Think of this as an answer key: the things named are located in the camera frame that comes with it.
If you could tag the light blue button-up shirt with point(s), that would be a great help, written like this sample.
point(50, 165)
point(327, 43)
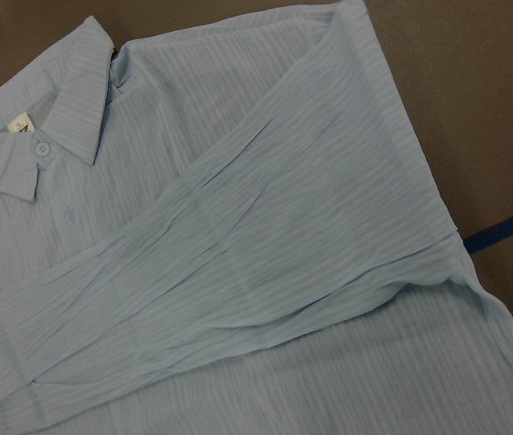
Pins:
point(232, 229)

